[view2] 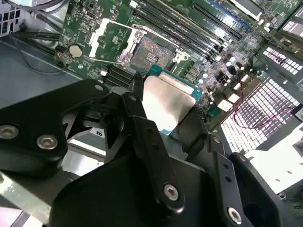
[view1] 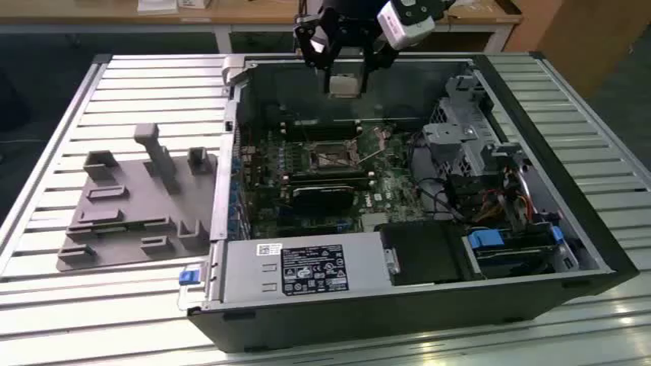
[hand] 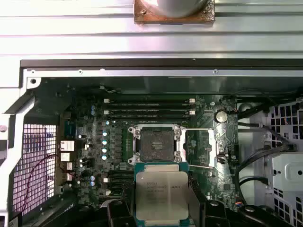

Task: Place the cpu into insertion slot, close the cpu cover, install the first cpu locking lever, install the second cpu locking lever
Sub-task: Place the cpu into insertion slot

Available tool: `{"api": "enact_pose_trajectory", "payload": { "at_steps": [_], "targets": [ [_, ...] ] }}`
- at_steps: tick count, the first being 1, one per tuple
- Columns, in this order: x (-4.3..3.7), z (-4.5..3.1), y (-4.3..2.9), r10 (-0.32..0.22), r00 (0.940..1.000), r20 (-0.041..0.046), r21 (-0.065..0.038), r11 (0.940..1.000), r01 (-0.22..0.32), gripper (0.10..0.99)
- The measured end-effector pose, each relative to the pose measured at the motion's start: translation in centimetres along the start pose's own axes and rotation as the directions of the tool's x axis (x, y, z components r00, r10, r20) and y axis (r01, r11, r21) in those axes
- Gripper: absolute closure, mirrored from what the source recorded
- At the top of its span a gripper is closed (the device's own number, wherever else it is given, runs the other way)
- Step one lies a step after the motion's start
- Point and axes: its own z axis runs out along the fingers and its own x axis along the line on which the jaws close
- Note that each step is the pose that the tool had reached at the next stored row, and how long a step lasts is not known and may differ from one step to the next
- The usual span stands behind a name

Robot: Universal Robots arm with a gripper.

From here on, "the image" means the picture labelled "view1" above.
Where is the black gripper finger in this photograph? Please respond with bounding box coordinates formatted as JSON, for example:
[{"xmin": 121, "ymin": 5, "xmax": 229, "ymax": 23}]
[
  {"xmin": 357, "ymin": 37, "xmax": 404, "ymax": 95},
  {"xmin": 293, "ymin": 6, "xmax": 340, "ymax": 95}
]

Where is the silver square CPU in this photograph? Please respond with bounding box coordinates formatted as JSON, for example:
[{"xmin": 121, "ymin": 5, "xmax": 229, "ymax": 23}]
[{"xmin": 328, "ymin": 74, "xmax": 363, "ymax": 98}]

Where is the metal socket cover frame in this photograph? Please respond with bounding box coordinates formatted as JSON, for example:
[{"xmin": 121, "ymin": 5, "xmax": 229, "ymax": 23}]
[{"xmin": 344, "ymin": 125, "xmax": 365, "ymax": 171}]

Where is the CPU socket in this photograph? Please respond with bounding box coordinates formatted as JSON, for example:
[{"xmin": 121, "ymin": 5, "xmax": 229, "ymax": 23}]
[{"xmin": 301, "ymin": 140, "xmax": 367, "ymax": 172}]

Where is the grey metal drive cage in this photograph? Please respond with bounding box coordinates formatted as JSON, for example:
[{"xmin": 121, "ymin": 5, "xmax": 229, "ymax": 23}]
[{"xmin": 420, "ymin": 75, "xmax": 523, "ymax": 180}]

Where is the green motherboard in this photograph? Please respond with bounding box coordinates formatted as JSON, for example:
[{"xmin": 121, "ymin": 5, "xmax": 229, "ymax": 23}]
[{"xmin": 233, "ymin": 114, "xmax": 425, "ymax": 240}]

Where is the black graphics card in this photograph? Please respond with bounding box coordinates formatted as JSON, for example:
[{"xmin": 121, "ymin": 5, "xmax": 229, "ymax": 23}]
[{"xmin": 288, "ymin": 184, "xmax": 357, "ymax": 214}]

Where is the wooden cabinet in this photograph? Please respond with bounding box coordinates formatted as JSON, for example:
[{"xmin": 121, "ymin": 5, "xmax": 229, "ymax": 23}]
[{"xmin": 507, "ymin": 0, "xmax": 651, "ymax": 98}]

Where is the hard disk in blue carrier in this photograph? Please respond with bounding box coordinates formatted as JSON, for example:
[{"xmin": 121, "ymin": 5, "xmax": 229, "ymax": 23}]
[{"xmin": 464, "ymin": 227, "xmax": 567, "ymax": 279}]

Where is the black plastic shroud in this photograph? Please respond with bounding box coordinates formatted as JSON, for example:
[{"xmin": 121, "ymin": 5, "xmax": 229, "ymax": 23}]
[{"xmin": 375, "ymin": 222, "xmax": 477, "ymax": 287}]

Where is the grey parts rack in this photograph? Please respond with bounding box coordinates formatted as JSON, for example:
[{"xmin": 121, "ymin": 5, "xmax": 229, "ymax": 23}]
[{"xmin": 53, "ymin": 122, "xmax": 220, "ymax": 272}]

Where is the silver power supply with label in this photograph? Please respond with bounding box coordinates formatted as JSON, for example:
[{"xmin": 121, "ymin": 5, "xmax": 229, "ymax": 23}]
[{"xmin": 223, "ymin": 233, "xmax": 396, "ymax": 306}]

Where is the black open PC case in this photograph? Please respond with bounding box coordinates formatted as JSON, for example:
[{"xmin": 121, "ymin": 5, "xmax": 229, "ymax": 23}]
[{"xmin": 185, "ymin": 51, "xmax": 640, "ymax": 354}]

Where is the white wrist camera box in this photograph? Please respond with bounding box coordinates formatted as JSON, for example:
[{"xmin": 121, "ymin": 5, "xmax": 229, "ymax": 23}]
[{"xmin": 375, "ymin": 0, "xmax": 439, "ymax": 50}]

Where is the wooden desk with white frame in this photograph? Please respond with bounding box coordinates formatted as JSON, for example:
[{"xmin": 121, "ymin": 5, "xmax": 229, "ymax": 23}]
[{"xmin": 0, "ymin": 0, "xmax": 524, "ymax": 54}]

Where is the thick black cable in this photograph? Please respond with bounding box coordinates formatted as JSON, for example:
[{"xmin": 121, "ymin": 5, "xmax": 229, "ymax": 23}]
[{"xmin": 413, "ymin": 178, "xmax": 468, "ymax": 223}]

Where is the yellow wire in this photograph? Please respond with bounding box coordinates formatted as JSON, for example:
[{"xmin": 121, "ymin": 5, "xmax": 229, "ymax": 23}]
[{"xmin": 477, "ymin": 197, "xmax": 513, "ymax": 224}]

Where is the orange wire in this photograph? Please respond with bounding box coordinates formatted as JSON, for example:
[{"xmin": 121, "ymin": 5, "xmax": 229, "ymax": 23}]
[{"xmin": 511, "ymin": 192, "xmax": 536, "ymax": 223}]

